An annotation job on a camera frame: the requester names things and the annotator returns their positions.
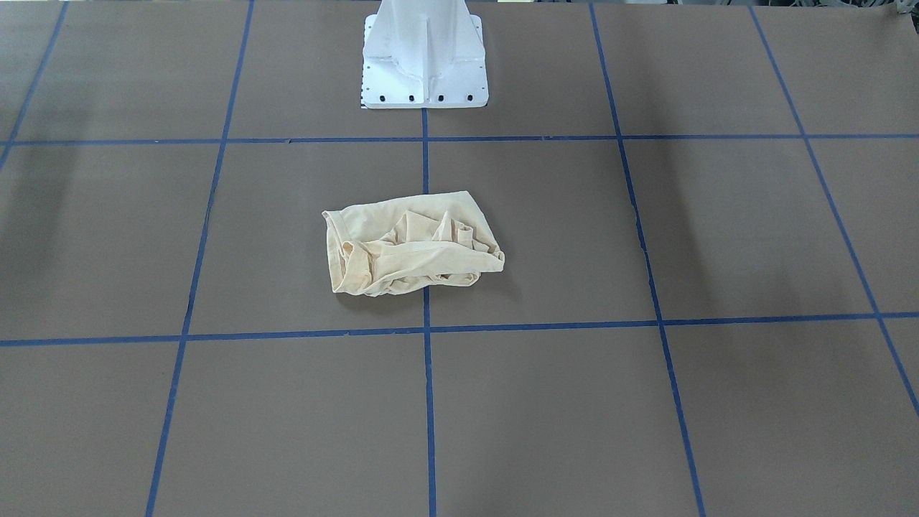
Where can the yellow long-sleeve California shirt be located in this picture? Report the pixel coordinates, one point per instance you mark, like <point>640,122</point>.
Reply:
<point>405,244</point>

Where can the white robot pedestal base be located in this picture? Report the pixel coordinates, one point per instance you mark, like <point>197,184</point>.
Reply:
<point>423,54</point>

